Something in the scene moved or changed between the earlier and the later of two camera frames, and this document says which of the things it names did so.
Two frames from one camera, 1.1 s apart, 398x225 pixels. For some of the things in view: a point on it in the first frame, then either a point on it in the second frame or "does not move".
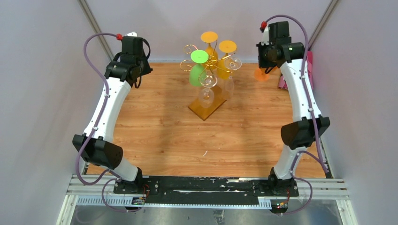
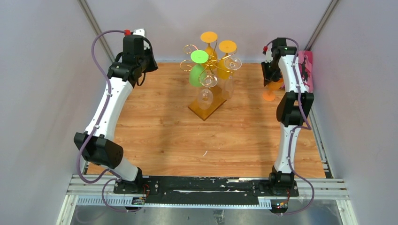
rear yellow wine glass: [210, 37] does not move
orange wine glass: [260, 75] → [269, 96]
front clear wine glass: [206, 95] does not move
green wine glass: [198, 57] does not move
